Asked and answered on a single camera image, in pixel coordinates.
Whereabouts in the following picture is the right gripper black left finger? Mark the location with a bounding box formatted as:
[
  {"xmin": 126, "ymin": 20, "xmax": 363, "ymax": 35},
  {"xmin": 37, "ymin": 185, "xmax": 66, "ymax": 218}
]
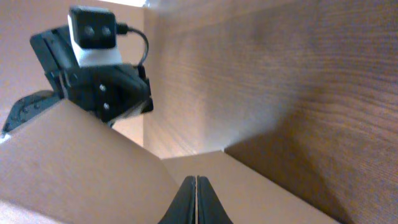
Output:
[{"xmin": 159, "ymin": 176, "xmax": 196, "ymax": 224}]

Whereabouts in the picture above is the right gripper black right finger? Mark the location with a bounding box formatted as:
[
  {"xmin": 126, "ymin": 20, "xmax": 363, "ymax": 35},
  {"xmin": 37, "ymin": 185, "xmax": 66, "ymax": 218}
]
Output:
[{"xmin": 197, "ymin": 175, "xmax": 233, "ymax": 224}]

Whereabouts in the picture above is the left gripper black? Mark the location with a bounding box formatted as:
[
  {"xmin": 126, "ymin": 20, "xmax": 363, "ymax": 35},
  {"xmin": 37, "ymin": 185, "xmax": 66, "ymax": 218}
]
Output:
[{"xmin": 1, "ymin": 26, "xmax": 154, "ymax": 134}]

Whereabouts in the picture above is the brown cardboard box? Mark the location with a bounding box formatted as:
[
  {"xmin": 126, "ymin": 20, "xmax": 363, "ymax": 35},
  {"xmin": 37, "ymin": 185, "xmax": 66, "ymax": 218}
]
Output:
[{"xmin": 1, "ymin": 101, "xmax": 333, "ymax": 223}]

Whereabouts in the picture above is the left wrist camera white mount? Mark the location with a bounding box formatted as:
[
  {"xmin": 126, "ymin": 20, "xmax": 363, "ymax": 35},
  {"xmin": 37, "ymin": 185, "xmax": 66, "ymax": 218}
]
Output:
[{"xmin": 68, "ymin": 6, "xmax": 122, "ymax": 67}]

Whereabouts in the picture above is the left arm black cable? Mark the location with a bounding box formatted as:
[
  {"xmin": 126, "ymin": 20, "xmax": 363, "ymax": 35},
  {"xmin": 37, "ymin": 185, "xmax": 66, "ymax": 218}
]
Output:
[{"xmin": 115, "ymin": 23, "xmax": 150, "ymax": 68}]

